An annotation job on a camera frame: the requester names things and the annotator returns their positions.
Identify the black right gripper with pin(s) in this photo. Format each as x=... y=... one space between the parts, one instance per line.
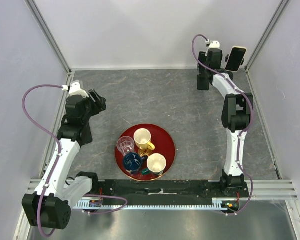
x=202 y=57

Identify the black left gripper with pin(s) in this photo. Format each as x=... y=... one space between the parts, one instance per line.
x=99 y=105

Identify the black phone stand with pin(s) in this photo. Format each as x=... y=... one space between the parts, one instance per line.
x=234 y=62

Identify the cream cased smartphone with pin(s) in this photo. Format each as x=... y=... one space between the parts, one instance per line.
x=236 y=49

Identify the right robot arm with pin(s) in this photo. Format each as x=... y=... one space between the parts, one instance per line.
x=236 y=115

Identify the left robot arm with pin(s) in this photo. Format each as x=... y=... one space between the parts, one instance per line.
x=51 y=203

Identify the clear drinking glass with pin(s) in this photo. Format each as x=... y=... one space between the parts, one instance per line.
x=126 y=145

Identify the dark blue cup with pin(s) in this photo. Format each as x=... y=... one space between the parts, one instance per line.
x=132 y=162

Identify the round red tray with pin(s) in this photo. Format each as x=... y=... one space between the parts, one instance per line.
x=164 y=145

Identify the cream cup with green label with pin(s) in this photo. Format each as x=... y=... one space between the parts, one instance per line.
x=156 y=163

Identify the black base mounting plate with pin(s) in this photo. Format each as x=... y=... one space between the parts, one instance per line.
x=167 y=191

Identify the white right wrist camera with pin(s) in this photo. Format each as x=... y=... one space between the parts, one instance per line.
x=214 y=44

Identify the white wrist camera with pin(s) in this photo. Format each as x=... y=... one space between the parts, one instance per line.
x=76 y=88
x=214 y=44

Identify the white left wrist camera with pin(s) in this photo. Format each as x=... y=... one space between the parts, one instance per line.
x=76 y=88

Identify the yellow handled cream mug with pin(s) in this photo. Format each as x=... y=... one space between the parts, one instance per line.
x=143 y=139

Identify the slotted grey cable duct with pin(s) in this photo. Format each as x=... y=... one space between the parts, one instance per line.
x=90 y=204

